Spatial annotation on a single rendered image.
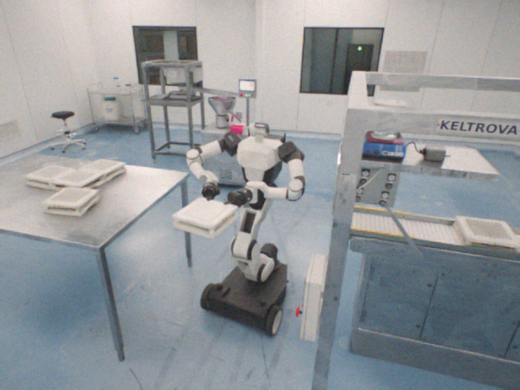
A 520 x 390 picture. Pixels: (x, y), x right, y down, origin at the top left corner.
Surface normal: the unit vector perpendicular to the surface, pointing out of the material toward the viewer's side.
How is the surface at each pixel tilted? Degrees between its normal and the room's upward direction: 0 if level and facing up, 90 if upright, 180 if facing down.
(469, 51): 90
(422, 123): 90
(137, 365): 0
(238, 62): 90
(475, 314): 90
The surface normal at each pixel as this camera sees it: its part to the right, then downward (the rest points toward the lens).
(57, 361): 0.01, -0.90
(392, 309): -0.26, 0.41
